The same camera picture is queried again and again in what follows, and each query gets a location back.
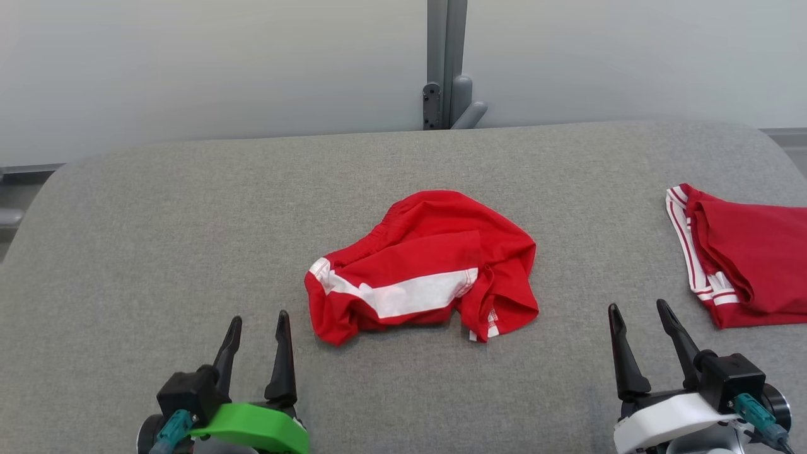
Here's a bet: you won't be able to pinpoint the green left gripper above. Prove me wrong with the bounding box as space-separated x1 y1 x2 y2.
189 310 310 454

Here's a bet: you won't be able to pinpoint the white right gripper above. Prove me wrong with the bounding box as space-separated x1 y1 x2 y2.
608 299 736 454

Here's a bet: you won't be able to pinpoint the red basketball jersey number 23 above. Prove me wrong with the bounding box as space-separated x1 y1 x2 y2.
665 183 807 330

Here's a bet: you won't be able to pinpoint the red shorts with white stripe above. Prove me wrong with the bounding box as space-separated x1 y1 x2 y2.
304 190 540 346

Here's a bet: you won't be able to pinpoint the grey fabric sofa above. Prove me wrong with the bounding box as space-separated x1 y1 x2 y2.
0 120 807 454

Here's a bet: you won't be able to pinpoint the left camera cable teal plug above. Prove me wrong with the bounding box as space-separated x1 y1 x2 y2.
148 409 194 454

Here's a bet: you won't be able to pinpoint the camera cable teal plug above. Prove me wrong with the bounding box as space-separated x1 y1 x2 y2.
731 392 794 454
148 409 194 454

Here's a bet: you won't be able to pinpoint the right camera cable teal plug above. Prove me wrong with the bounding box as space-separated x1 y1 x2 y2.
731 392 794 454

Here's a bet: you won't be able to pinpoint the grey metal partition post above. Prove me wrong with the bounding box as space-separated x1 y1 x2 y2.
422 0 468 131

